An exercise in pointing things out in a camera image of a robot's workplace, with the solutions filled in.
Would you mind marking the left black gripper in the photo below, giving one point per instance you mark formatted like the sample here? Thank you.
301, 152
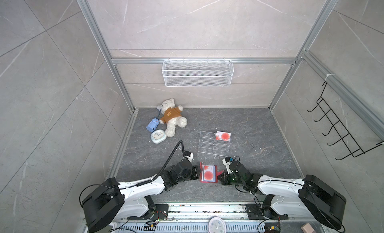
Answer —
195, 169

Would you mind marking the black wire hook rack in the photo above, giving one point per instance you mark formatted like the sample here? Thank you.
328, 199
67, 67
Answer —
337, 125

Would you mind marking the red leather card holder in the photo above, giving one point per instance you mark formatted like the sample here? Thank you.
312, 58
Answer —
218, 173

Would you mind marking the pink block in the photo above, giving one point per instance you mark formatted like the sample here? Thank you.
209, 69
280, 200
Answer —
307, 228

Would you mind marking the clear acrylic card stand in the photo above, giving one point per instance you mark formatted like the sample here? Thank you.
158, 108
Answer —
209, 145

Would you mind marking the light blue alarm clock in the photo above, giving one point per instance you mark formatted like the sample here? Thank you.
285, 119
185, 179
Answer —
158, 136

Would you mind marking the white wire mesh basket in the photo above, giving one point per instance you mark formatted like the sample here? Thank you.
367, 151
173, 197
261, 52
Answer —
196, 73

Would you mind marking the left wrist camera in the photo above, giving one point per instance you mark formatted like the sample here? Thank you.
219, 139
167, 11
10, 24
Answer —
189, 156

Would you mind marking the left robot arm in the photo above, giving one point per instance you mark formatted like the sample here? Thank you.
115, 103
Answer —
113, 199

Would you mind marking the pink white credit card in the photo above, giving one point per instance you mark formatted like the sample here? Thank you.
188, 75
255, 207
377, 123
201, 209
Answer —
209, 174
223, 136

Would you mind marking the white teddy bear orange shirt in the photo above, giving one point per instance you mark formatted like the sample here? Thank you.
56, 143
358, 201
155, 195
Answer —
172, 116

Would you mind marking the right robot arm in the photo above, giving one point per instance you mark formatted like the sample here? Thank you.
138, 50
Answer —
308, 197

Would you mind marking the white round clock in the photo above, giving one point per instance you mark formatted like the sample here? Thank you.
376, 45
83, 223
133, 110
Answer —
217, 225

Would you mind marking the blue small bottle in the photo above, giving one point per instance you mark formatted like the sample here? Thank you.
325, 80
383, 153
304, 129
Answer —
152, 126

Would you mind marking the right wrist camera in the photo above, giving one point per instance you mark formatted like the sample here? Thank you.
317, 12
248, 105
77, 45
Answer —
227, 161

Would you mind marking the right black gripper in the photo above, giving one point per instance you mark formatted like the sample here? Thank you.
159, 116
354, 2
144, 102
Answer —
224, 181

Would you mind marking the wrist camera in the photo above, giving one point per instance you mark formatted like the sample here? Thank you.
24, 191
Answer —
189, 156
227, 161

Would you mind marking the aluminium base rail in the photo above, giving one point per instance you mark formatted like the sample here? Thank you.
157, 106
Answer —
240, 217

